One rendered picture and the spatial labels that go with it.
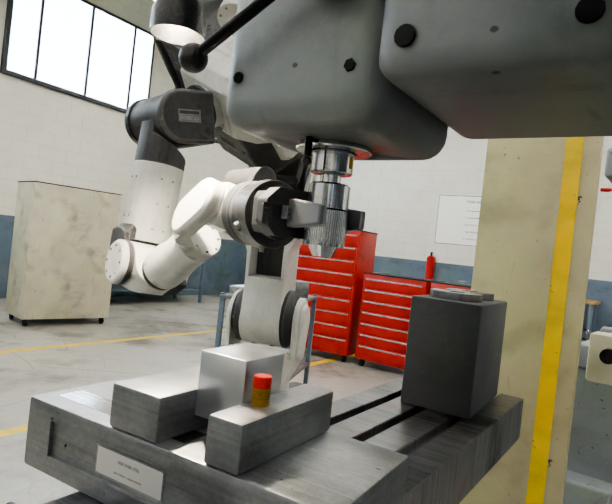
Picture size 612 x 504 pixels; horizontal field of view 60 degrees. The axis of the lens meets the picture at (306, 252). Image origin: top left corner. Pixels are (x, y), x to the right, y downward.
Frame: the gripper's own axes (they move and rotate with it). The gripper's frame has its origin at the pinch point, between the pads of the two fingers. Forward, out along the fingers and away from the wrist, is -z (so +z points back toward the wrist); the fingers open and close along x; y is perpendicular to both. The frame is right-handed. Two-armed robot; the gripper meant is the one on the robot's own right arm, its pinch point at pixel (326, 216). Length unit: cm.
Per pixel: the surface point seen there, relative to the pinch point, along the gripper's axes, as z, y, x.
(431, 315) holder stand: 12.9, 12.9, 34.2
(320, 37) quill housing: -6.6, -15.8, -8.1
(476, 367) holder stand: 5.7, 20.1, 38.1
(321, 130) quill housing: -5.2, -7.9, -5.8
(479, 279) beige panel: 90, 10, 150
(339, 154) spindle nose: -2.1, -6.7, -0.8
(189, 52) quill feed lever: 4.1, -14.4, -16.3
